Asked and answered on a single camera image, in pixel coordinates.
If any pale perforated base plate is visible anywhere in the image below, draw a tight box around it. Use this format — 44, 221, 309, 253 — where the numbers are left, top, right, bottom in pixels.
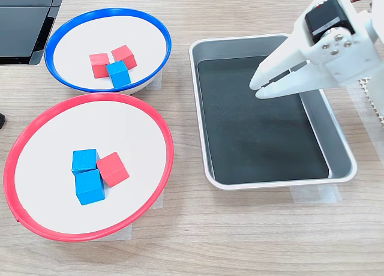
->
358, 76, 384, 130

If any blue wooden cube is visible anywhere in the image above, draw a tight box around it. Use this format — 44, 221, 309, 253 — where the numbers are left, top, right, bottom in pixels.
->
105, 60, 132, 89
74, 169, 106, 206
71, 148, 101, 176

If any steel tray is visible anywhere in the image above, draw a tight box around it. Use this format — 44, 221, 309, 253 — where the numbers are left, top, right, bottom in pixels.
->
188, 33, 358, 191

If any black mat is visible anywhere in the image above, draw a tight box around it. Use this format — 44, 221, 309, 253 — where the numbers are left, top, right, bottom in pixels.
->
197, 55, 330, 185

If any red wooden cube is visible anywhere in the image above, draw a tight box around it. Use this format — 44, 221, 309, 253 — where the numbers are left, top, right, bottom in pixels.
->
89, 52, 111, 79
95, 151, 130, 188
110, 44, 137, 70

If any blue-rimmed white plate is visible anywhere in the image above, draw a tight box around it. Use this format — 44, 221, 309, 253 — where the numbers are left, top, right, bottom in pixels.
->
44, 7, 173, 95

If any clear tape strip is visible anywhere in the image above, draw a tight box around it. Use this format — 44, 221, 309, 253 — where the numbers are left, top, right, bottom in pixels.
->
148, 191, 165, 211
143, 69, 163, 91
98, 223, 133, 242
289, 182, 343, 204

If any red-rimmed white plate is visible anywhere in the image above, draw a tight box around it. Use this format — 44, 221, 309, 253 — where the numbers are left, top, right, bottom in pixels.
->
2, 92, 175, 243

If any black electronic device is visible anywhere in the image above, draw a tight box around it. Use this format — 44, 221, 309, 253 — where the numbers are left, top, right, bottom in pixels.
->
0, 0, 67, 66

